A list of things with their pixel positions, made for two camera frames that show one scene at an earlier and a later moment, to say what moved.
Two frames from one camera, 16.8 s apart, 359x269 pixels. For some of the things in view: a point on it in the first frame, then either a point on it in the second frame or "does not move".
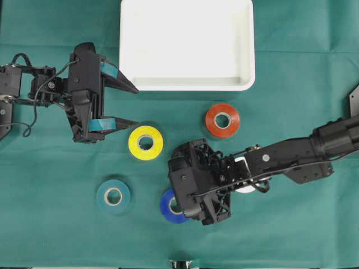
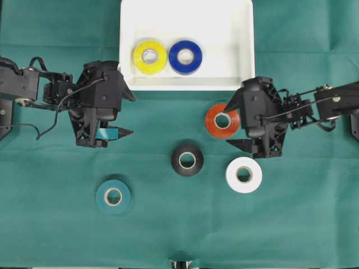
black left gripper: (88, 76) → (101, 86)
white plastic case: (188, 45) does not move
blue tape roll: (166, 199) → (182, 68)
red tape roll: (232, 115) does not move
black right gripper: (201, 178) → (264, 116)
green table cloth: (109, 205) does not move
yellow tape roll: (134, 139) → (146, 67)
